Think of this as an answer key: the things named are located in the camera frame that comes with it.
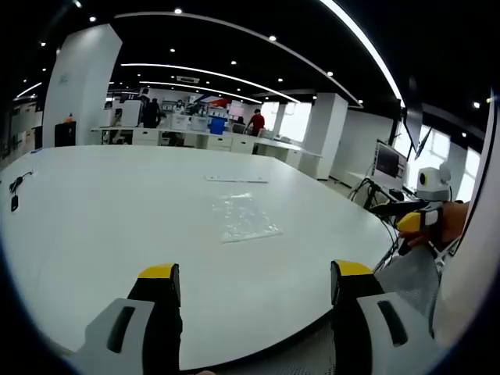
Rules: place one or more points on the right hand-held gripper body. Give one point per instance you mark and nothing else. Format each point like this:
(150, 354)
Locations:
(431, 181)

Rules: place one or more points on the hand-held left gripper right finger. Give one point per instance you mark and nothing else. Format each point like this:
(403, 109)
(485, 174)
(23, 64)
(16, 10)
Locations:
(351, 312)

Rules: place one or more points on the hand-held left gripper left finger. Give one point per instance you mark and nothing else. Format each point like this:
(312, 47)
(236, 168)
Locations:
(152, 312)

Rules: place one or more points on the wrinkled clear food packaging bag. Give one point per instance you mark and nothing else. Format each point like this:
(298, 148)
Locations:
(246, 220)

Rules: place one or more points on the computer monitor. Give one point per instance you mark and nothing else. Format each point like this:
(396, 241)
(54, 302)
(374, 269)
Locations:
(390, 162)

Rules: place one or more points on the row of white desks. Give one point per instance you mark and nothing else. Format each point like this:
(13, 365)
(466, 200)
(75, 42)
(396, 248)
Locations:
(218, 141)

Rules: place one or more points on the clear plastic storage bin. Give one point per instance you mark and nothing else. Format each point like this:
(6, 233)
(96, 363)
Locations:
(176, 120)

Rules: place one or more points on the blue plastic bin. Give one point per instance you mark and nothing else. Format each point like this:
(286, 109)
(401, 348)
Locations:
(217, 126)

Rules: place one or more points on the black cabinet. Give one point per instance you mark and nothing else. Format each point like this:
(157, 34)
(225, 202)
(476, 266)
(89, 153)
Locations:
(65, 133)

